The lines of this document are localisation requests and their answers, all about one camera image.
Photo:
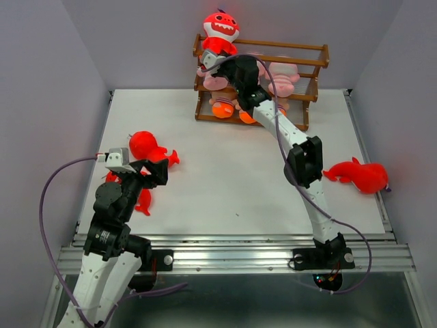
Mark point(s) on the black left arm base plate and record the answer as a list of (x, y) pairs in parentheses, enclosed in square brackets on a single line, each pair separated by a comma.
[(157, 260)]

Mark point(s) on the wooden three-tier shelf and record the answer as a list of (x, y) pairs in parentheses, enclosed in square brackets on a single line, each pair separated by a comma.
[(308, 59)]

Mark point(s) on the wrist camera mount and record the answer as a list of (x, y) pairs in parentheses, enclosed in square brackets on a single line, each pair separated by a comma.
[(210, 61), (116, 160)]

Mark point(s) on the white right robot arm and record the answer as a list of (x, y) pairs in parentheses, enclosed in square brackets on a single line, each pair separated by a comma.
[(302, 156)]

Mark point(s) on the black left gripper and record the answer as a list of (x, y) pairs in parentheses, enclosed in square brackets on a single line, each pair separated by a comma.
[(159, 174)]

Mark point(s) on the boy doll from corner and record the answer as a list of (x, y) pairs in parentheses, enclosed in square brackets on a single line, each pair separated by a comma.
[(282, 104)]

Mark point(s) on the boy doll black hair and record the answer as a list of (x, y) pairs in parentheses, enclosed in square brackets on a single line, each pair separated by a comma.
[(222, 104)]

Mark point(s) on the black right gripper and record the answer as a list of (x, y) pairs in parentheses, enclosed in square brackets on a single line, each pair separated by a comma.
[(219, 72)]

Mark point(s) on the red shark plush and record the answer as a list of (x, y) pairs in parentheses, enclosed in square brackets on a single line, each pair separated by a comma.
[(221, 31), (144, 146), (368, 178), (145, 199)]

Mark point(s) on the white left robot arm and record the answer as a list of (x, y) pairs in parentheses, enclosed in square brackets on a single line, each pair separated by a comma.
[(111, 254)]

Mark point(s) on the pink pig plush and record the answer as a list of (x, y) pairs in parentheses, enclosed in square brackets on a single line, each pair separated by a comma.
[(212, 83), (282, 78)]

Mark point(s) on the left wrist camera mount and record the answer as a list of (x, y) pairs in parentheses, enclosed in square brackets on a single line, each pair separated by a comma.
[(116, 160)]

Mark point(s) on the aluminium rail frame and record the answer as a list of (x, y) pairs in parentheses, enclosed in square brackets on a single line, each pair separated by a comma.
[(228, 209)]

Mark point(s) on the boy doll face up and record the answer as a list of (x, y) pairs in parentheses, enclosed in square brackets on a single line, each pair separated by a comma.
[(245, 117)]

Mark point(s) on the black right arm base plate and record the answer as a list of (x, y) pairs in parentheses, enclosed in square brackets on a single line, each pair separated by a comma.
[(304, 259)]

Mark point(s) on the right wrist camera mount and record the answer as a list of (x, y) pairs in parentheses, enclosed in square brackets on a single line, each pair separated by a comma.
[(210, 61)]

